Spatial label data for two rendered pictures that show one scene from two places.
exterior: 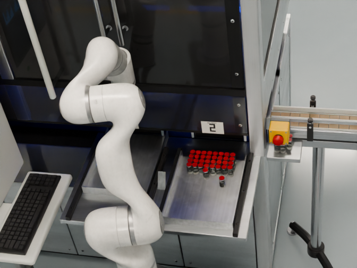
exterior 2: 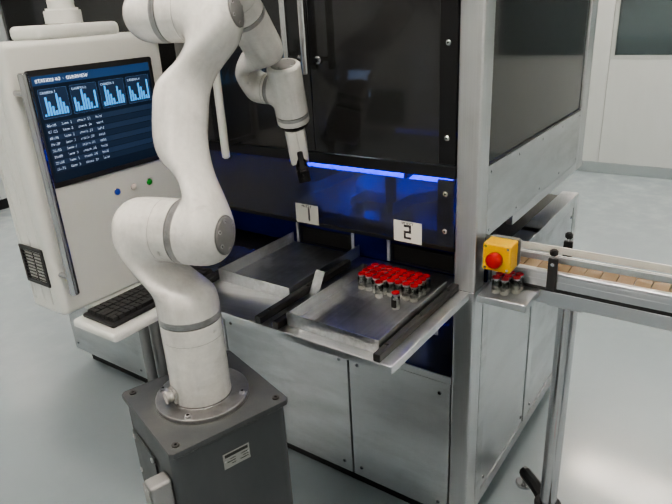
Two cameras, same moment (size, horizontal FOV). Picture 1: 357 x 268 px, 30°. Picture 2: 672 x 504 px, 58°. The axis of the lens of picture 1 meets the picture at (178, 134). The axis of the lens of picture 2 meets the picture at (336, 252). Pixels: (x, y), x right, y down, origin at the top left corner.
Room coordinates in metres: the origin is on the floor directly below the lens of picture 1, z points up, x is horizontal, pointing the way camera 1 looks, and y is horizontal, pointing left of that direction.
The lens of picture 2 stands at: (0.37, -0.39, 1.59)
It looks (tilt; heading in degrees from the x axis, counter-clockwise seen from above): 22 degrees down; 17
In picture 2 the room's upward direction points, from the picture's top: 3 degrees counter-clockwise
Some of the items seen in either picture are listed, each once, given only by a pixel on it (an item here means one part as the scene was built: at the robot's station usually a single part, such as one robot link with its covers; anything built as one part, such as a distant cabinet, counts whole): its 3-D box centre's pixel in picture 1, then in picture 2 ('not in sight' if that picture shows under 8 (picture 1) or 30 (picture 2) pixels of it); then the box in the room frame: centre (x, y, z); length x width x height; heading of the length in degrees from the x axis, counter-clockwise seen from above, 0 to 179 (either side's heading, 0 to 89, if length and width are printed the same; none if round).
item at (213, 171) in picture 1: (210, 169); (387, 286); (1.77, -0.10, 0.90); 0.18 x 0.02 x 0.05; 71
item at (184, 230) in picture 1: (164, 181); (324, 291); (1.78, 0.08, 0.87); 0.70 x 0.48 x 0.02; 71
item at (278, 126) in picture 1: (279, 131); (501, 253); (1.82, -0.38, 0.99); 0.08 x 0.07 x 0.07; 161
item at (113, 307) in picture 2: (27, 210); (154, 291); (1.79, 0.63, 0.82); 0.40 x 0.14 x 0.02; 161
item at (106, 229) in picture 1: (119, 239); (166, 258); (1.29, 0.23, 1.16); 0.19 x 0.12 x 0.24; 86
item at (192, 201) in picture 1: (205, 187); (369, 302); (1.68, -0.07, 0.90); 0.34 x 0.26 x 0.04; 161
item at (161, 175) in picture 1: (158, 190); (305, 290); (1.70, 0.11, 0.91); 0.14 x 0.03 x 0.06; 162
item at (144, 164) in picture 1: (126, 160); (291, 262); (1.90, 0.22, 0.90); 0.34 x 0.26 x 0.04; 161
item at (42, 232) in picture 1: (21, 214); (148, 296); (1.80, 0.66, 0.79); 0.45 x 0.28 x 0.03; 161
